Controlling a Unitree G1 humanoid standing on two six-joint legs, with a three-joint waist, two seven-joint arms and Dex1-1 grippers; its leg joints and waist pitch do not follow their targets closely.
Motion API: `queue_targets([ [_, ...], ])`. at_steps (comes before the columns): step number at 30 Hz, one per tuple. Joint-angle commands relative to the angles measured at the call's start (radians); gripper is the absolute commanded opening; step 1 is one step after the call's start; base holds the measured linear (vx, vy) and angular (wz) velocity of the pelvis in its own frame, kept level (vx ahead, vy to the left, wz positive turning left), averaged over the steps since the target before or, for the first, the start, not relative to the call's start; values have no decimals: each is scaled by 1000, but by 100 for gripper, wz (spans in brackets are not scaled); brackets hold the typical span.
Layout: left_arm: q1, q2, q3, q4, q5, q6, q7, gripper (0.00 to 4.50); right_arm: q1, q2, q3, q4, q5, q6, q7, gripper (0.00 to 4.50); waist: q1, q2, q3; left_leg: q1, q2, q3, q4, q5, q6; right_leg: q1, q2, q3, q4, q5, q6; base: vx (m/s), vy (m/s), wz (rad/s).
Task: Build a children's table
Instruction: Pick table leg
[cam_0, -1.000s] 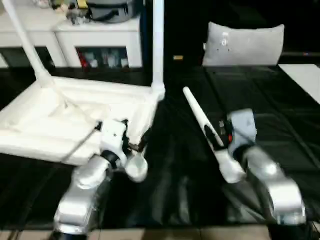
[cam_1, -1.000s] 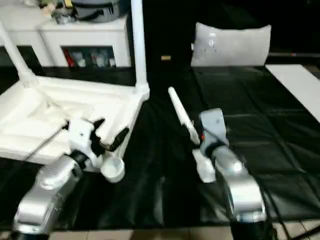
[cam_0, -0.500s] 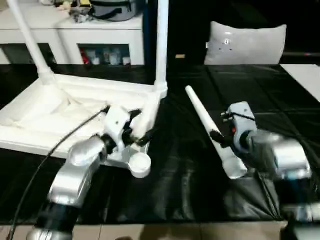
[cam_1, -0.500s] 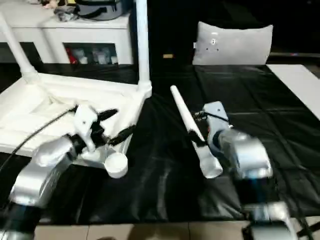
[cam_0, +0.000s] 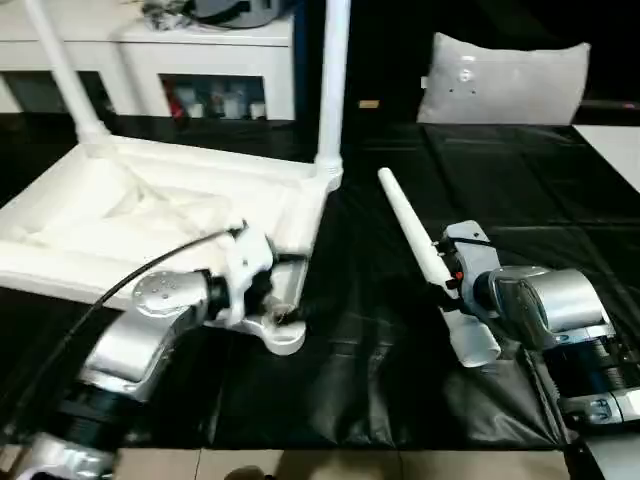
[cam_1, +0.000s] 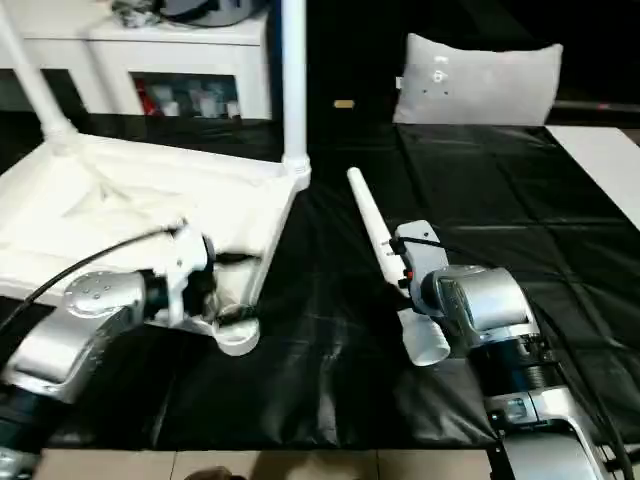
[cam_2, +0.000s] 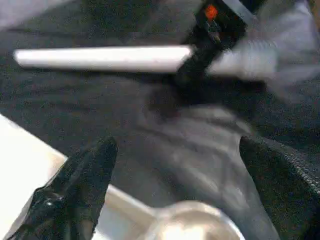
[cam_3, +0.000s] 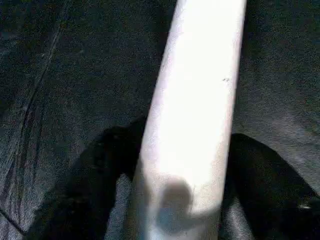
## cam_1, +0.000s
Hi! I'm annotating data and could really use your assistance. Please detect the dark clutter pile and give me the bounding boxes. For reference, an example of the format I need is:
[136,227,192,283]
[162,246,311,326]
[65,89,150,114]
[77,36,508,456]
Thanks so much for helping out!
[111,0,162,30]

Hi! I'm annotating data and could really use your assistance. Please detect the black cabinet with gold label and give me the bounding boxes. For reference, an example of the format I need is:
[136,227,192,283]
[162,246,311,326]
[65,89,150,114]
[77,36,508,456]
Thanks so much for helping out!
[271,0,412,122]

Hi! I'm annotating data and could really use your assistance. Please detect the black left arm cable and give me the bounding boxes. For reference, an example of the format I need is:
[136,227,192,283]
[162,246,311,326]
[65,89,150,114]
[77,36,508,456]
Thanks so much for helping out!
[0,223,190,337]

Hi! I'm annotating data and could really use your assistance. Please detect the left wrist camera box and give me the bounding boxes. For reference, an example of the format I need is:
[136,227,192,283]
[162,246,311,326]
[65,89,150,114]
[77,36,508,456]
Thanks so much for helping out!
[153,221,217,330]

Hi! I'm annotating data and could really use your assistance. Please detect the grey helmet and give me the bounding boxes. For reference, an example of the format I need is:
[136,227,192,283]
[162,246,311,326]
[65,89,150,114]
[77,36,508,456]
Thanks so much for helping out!
[163,0,272,27]

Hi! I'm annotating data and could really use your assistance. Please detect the white plastic table leg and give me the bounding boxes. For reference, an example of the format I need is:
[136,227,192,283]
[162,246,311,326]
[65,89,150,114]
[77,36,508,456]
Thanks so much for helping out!
[346,166,452,368]
[278,0,312,177]
[0,5,80,147]

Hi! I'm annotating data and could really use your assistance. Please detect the grey cushion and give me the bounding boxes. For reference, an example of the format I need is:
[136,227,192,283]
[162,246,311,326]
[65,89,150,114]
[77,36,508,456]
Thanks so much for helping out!
[391,32,565,127]

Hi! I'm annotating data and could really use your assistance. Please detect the white plastic table top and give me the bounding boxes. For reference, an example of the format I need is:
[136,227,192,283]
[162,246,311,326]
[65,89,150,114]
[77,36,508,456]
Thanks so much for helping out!
[0,128,313,358]

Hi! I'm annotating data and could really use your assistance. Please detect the white sideboard with glass doors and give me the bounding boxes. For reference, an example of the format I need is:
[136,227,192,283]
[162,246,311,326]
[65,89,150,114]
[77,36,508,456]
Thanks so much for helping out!
[0,0,275,122]

